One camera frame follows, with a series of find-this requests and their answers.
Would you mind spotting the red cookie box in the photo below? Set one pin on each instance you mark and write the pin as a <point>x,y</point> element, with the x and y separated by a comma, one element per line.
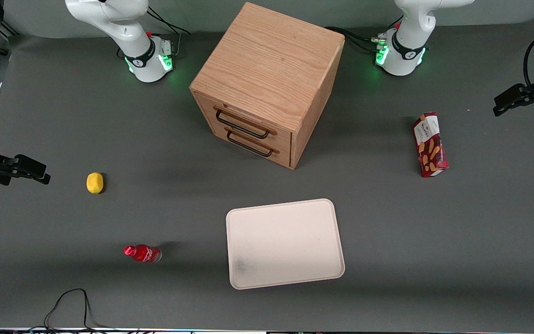
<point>430,148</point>

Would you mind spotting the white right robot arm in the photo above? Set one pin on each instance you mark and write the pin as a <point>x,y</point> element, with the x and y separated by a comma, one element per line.
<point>123,28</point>

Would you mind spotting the wooden drawer front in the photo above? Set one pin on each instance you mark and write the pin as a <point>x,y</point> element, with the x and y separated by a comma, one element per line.
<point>253,118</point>
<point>276,155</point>

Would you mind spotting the red cola bottle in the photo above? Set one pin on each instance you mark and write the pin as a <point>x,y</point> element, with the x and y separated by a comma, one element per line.
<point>144,253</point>

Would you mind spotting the beige rectangular tray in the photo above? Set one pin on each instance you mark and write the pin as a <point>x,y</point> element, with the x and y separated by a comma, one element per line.
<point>283,243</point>

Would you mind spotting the wooden drawer cabinet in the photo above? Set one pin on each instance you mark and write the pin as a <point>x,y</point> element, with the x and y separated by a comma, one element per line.
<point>271,60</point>

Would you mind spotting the yellow lemon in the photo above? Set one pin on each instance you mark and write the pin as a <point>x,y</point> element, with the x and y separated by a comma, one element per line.
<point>94,183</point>

